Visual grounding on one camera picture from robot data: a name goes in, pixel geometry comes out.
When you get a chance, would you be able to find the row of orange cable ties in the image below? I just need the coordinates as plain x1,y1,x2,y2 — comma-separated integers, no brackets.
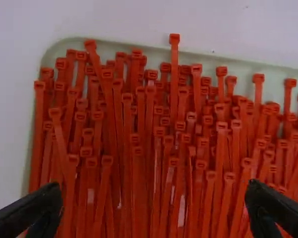
28,33,298,238

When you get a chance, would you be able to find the pale tray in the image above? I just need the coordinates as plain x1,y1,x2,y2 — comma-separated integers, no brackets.
21,36,298,196

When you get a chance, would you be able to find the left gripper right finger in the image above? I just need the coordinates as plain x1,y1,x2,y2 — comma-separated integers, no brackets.
245,178,298,238

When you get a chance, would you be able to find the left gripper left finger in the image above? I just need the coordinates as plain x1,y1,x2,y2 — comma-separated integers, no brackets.
0,181,65,238

